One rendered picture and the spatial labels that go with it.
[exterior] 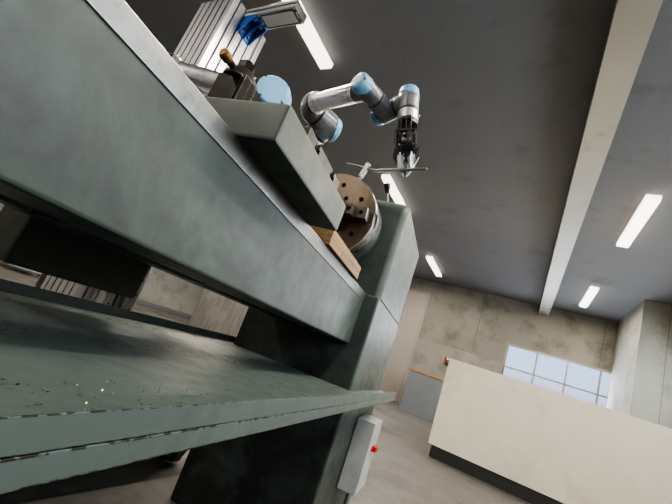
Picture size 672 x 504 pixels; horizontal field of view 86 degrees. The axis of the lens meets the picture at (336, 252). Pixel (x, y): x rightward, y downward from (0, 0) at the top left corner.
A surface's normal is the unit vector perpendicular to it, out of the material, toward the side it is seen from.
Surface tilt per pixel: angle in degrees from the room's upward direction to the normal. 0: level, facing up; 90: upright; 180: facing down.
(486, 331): 90
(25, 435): 90
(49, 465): 90
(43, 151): 90
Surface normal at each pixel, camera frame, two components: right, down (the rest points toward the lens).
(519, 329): -0.41, -0.37
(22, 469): 0.91, 0.23
